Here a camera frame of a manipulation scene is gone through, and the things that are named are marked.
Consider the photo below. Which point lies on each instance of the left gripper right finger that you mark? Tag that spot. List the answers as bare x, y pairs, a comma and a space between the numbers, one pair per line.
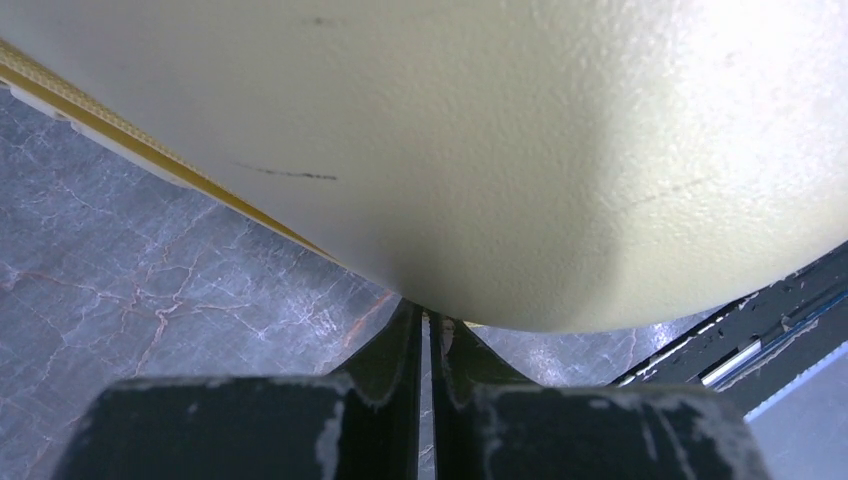
466, 376

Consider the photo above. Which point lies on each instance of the yellow hard-shell suitcase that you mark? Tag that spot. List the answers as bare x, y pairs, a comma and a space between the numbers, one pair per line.
535, 165

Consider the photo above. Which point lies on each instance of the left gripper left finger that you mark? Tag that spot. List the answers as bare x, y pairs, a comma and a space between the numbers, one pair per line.
379, 431

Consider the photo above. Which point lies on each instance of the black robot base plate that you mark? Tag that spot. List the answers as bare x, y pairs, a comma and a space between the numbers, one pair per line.
754, 347

